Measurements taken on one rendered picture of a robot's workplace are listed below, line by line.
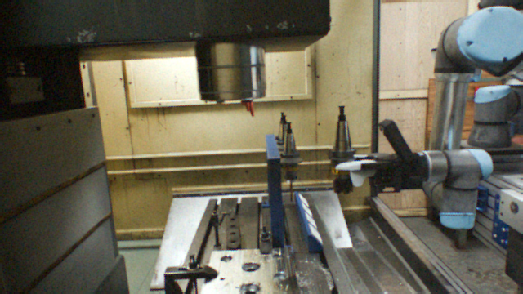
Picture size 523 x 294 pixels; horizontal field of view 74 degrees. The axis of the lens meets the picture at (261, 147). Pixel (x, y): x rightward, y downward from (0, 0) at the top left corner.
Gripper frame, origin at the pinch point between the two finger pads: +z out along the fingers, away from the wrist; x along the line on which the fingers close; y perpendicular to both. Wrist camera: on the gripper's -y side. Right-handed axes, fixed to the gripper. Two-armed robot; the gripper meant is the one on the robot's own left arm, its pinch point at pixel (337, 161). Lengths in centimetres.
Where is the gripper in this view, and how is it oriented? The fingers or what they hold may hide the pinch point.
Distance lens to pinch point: 85.3
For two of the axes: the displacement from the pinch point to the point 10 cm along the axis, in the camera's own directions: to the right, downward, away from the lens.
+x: 0.0, -1.9, 9.8
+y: 0.4, 9.8, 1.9
